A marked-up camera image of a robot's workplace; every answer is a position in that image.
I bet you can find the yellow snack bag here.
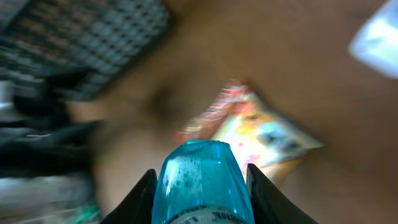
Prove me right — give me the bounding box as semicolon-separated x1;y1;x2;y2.
212;92;323;185

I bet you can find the teal mouthwash bottle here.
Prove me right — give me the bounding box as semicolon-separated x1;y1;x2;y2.
152;140;255;224

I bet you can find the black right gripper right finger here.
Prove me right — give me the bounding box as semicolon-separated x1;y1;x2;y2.
246;164;317;224

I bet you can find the red orange snack packet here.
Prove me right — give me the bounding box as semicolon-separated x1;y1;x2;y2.
175;78;248;144

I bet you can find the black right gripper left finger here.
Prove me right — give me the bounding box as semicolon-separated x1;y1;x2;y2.
100;169;157;224

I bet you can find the gray plastic shopping basket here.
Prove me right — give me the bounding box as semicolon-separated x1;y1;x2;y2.
1;0;171;101

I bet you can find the white barcode scanner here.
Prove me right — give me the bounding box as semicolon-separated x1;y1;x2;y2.
348;0;397;79

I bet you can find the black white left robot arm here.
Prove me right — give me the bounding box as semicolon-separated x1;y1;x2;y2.
1;71;102;223

